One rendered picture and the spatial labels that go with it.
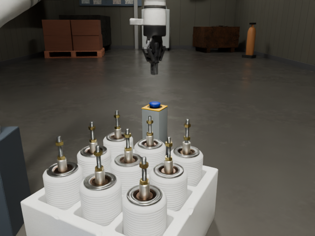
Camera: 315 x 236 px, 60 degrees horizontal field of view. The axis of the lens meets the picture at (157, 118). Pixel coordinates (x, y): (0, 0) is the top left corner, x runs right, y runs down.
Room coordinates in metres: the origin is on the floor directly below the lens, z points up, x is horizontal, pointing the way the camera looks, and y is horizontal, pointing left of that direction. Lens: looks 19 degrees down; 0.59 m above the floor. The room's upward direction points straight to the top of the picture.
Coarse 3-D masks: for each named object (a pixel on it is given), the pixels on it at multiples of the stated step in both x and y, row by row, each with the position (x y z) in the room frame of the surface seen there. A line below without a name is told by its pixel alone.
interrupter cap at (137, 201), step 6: (138, 186) 0.52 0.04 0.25; (150, 186) 0.52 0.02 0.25; (156, 186) 0.52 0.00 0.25; (132, 192) 0.50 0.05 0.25; (138, 192) 0.50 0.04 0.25; (150, 192) 0.50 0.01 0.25; (156, 192) 0.50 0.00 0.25; (132, 198) 0.48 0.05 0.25; (138, 198) 0.48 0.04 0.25; (150, 198) 0.48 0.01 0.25; (156, 198) 0.48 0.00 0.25; (138, 204) 0.46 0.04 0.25; (144, 204) 0.46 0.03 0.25; (150, 204) 0.46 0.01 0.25
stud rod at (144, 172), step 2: (144, 156) 0.50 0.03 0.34; (142, 158) 0.49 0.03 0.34; (144, 158) 0.49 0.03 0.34; (142, 160) 0.49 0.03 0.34; (144, 160) 0.49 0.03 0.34; (142, 162) 0.49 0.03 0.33; (144, 162) 0.49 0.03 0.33; (142, 170) 0.49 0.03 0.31; (144, 170) 0.49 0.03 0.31; (146, 170) 0.50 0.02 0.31; (142, 172) 0.49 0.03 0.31; (144, 172) 0.49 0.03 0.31; (146, 172) 0.49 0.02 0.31; (142, 174) 0.49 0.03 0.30; (144, 174) 0.49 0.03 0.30; (146, 174) 0.49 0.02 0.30; (142, 176) 0.49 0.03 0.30; (144, 176) 0.49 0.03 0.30; (146, 176) 0.49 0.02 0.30; (142, 178) 0.49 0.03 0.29; (144, 178) 0.49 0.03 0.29; (146, 178) 0.49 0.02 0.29; (142, 180) 0.49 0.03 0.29; (144, 180) 0.49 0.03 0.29
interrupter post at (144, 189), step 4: (140, 184) 0.49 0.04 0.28; (148, 184) 0.49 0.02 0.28; (140, 188) 0.49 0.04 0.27; (144, 188) 0.48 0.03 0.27; (148, 188) 0.49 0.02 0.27; (140, 192) 0.49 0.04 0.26; (144, 192) 0.48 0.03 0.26; (148, 192) 0.49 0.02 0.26; (140, 196) 0.49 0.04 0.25; (144, 196) 0.48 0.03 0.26; (148, 196) 0.49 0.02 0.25
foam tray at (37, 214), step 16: (208, 176) 0.69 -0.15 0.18; (192, 192) 0.61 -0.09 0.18; (208, 192) 0.65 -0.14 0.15; (32, 208) 0.55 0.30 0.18; (48, 208) 0.54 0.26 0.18; (80, 208) 0.55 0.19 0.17; (192, 208) 0.55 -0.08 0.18; (208, 208) 0.66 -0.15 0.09; (32, 224) 0.56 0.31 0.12; (48, 224) 0.53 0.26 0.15; (64, 224) 0.50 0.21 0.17; (80, 224) 0.49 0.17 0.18; (96, 224) 0.49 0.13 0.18; (112, 224) 0.49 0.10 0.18; (176, 224) 0.49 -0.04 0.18; (192, 224) 0.54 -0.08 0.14; (208, 224) 0.67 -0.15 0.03
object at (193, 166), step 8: (200, 152) 0.70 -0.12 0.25; (176, 160) 0.67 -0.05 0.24; (184, 160) 0.66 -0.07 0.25; (192, 160) 0.66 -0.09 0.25; (200, 160) 0.67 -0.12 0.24; (184, 168) 0.66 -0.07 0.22; (192, 168) 0.66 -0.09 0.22; (200, 168) 0.68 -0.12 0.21; (192, 176) 0.66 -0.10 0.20; (200, 176) 0.68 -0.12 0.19; (192, 184) 0.66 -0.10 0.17
